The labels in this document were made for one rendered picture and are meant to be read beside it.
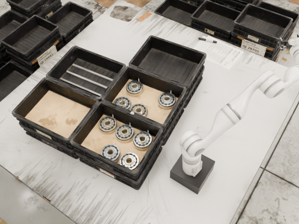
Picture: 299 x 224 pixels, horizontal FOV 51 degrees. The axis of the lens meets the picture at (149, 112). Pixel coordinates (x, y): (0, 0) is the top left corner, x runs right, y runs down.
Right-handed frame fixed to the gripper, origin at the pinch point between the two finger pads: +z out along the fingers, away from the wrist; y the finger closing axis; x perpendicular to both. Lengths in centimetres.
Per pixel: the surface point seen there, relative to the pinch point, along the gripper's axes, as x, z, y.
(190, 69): -12, 7, -58
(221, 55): -23, 34, -36
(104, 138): -14, -43, -108
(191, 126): -33, -23, -62
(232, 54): -24, 36, -28
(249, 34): -35, 78, -9
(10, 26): 10, 109, -222
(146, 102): -12, -19, -86
